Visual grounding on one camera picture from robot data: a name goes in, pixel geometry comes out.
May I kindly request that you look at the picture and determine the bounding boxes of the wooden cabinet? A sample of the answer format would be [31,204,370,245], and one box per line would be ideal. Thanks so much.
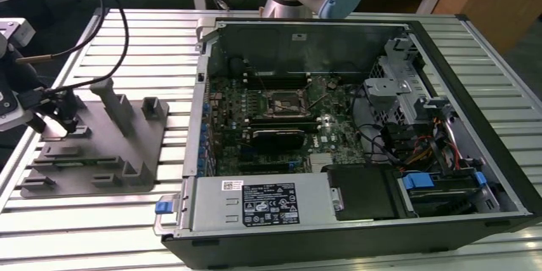
[459,0,542,60]

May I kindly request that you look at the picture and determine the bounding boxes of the black graphics card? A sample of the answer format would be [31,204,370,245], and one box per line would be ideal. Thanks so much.
[248,128,307,154]

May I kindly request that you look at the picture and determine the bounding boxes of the silver metal drive cage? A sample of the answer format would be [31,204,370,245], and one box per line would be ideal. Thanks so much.
[362,38,431,128]

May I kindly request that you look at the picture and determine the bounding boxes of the silver chipset heatsink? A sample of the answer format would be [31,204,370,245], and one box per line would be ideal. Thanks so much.
[307,152,336,174]

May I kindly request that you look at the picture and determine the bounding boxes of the grey parts rack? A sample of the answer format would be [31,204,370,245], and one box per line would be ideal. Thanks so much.
[16,77,171,199]

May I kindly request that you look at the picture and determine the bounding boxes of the black disk drive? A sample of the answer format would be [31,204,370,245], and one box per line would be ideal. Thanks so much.
[406,178,493,218]

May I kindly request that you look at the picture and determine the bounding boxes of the black camera cable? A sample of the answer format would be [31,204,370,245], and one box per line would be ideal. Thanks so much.
[40,0,128,94]

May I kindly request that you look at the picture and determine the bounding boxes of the red wire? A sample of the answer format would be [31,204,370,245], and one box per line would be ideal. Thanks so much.
[449,136,463,172]

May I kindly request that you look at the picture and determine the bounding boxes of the black PC case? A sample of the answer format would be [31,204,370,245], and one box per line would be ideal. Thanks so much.
[159,13,542,270]

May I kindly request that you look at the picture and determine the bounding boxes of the yellow orange wire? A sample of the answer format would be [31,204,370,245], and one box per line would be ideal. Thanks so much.
[405,149,431,166]

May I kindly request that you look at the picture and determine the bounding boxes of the silver power supply unit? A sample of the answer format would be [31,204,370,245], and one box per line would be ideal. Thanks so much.
[174,174,344,233]

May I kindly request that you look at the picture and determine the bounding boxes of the blue release latch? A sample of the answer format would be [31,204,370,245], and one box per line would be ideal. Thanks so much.
[154,199,175,215]

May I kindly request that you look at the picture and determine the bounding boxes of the RAM slot white latches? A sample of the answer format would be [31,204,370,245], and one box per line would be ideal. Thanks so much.
[251,123,320,129]
[250,117,319,123]

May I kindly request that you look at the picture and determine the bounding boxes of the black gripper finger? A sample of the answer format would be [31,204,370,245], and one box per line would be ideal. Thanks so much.
[33,109,68,136]
[55,91,82,135]

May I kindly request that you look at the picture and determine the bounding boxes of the CPU socket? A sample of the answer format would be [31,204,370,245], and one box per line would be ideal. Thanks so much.
[263,90,308,117]

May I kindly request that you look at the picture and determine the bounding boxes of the green RAM stick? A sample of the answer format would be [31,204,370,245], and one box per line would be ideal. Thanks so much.
[52,158,119,170]

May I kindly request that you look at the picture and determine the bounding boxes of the blue disk carrier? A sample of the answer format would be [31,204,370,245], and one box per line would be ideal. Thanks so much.
[401,171,437,192]

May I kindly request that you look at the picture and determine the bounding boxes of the black expansion slot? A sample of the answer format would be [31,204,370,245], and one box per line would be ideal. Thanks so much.
[240,162,290,173]

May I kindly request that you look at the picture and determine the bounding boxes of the green motherboard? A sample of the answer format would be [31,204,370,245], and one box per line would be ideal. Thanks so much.
[206,73,370,177]

